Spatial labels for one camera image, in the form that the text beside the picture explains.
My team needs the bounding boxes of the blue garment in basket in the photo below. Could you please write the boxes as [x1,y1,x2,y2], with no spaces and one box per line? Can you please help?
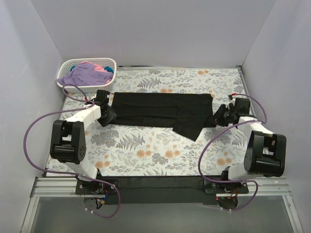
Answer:
[104,66,114,73]

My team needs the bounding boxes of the black t shirt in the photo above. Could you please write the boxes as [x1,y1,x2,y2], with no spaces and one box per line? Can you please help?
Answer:
[111,92,216,141]

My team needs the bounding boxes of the purple t shirt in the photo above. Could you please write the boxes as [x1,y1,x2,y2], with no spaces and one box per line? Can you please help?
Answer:
[57,63,114,86]

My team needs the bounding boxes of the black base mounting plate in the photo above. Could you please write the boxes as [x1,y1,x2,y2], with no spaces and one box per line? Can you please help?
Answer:
[75,176,234,205]

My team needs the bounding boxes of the aluminium frame rail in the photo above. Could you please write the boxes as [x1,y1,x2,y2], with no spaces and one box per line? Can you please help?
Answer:
[30,177,291,198]

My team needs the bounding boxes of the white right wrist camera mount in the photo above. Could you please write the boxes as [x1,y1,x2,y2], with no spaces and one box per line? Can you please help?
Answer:
[227,96,236,108]

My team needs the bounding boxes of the white plastic laundry basket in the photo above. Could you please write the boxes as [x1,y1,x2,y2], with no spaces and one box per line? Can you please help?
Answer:
[56,58,117,93]

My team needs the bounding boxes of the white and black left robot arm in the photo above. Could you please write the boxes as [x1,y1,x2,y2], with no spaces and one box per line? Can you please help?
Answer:
[50,90,117,194]

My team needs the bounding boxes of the pink garment in basket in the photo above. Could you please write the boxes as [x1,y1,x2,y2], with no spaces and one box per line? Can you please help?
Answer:
[82,61,106,72]

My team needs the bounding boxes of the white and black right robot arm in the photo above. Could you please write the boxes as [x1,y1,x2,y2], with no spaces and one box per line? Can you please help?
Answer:
[213,96,287,193]

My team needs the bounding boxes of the floral patterned table mat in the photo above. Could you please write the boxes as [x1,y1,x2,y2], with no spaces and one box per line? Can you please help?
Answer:
[46,68,271,177]

